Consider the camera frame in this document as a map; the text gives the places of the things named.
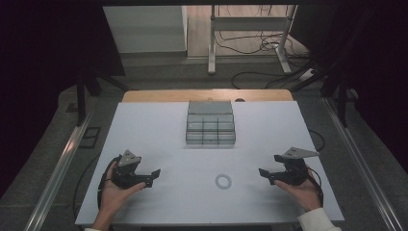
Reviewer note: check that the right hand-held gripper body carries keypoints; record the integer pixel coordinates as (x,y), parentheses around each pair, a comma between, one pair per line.
(293,170)

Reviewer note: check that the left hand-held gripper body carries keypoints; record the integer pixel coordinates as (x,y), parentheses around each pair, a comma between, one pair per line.
(125,174)

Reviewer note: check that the person's left hand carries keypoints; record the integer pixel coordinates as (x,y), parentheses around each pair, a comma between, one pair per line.
(114,195)

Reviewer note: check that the person's right hand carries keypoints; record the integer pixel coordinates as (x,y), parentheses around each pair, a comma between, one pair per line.
(303,194)

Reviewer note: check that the white board sheet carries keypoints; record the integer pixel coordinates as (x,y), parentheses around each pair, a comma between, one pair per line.
(166,128)

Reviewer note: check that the clear acrylic tiered organizer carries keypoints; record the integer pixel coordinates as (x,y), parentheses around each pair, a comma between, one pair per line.
(210,126)

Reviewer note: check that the dark round table grommet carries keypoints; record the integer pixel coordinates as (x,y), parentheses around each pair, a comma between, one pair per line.
(240,100)

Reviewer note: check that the black stand legs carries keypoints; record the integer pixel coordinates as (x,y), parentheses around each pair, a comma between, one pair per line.
(81,96)
(342,96)

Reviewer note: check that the white power strip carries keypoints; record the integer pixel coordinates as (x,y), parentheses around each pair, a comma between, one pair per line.
(306,74)

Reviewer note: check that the dark curtain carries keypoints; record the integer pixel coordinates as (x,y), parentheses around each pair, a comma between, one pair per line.
(378,64)
(38,64)

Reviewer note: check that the white cabinet panel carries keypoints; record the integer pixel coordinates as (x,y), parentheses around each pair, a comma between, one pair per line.
(144,29)

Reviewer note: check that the black floor frame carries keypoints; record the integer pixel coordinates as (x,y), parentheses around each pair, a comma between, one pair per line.
(89,137)

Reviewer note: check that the aluminium rail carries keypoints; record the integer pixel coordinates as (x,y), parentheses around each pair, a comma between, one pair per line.
(356,144)
(61,166)

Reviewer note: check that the white metal stand frame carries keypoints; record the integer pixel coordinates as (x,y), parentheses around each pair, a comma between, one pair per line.
(211,48)

